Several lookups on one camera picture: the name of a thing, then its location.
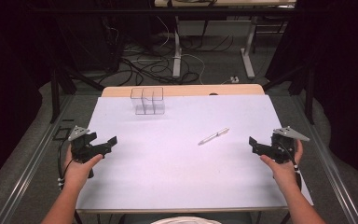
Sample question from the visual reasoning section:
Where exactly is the aluminium rail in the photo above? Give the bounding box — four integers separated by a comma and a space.
0, 94, 76, 224
293, 94, 358, 224

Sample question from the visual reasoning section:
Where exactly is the clear acrylic organizer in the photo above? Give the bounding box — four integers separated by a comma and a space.
130, 86, 166, 116

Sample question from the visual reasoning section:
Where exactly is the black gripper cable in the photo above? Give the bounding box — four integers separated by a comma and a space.
57, 138, 76, 191
278, 142, 303, 191

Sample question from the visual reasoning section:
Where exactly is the white table cover sheet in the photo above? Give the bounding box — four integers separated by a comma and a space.
76, 94, 314, 214

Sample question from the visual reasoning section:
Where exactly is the black metal stand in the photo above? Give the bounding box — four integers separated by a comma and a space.
49, 61, 105, 124
262, 61, 317, 126

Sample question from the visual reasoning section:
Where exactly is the person's right hand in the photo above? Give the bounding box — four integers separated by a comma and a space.
259, 139, 304, 189

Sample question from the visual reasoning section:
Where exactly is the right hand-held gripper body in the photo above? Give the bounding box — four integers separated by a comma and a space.
260, 125, 310, 165

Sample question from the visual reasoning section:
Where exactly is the black rectangular frame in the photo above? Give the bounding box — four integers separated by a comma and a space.
52, 126, 73, 142

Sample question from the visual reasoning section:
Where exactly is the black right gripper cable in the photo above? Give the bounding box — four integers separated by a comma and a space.
278, 142, 303, 191

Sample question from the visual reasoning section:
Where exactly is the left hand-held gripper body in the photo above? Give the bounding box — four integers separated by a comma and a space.
67, 125, 109, 164

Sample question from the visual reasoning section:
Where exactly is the silver pen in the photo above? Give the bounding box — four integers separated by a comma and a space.
197, 127, 230, 147

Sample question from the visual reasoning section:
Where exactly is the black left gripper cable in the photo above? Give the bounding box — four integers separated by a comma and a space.
57, 138, 76, 191

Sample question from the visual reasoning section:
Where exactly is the desk with white legs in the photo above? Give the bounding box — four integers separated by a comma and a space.
154, 0, 297, 80

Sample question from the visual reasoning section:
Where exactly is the tangle of floor cables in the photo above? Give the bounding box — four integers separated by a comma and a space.
96, 15, 236, 87

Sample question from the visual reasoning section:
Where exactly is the person's left hand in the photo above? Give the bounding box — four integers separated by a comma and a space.
62, 151, 104, 189

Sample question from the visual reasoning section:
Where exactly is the person's white shirt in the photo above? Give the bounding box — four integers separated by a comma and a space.
150, 216, 222, 224

